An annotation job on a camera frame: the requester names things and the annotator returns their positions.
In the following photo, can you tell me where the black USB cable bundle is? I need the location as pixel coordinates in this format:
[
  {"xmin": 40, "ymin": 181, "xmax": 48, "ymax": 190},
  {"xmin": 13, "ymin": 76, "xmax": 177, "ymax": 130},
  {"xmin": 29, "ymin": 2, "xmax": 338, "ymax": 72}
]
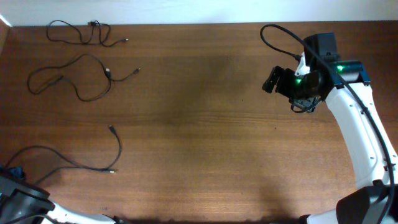
[{"xmin": 2, "ymin": 124, "xmax": 123, "ymax": 186}]

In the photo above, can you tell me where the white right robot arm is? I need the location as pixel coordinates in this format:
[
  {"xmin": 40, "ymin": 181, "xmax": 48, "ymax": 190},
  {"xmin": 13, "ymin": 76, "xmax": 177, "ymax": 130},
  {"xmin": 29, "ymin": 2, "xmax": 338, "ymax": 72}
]
[{"xmin": 262, "ymin": 33, "xmax": 397, "ymax": 223}]

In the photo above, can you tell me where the thin black separated cable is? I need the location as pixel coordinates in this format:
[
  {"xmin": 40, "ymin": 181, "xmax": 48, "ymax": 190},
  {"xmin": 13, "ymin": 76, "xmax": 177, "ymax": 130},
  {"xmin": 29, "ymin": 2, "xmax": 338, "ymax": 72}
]
[{"xmin": 45, "ymin": 19, "xmax": 129, "ymax": 48}]

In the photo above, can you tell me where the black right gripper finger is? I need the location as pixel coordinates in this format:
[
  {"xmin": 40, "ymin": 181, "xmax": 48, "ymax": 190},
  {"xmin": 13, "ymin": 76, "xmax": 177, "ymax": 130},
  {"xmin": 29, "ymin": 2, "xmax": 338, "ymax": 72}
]
[
  {"xmin": 290, "ymin": 98, "xmax": 320, "ymax": 113},
  {"xmin": 262, "ymin": 66, "xmax": 284, "ymax": 93}
]

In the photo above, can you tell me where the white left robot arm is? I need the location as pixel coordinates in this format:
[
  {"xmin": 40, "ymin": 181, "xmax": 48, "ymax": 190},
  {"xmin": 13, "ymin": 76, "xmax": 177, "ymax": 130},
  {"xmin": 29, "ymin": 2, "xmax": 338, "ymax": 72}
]
[{"xmin": 1, "ymin": 166, "xmax": 126, "ymax": 224}]

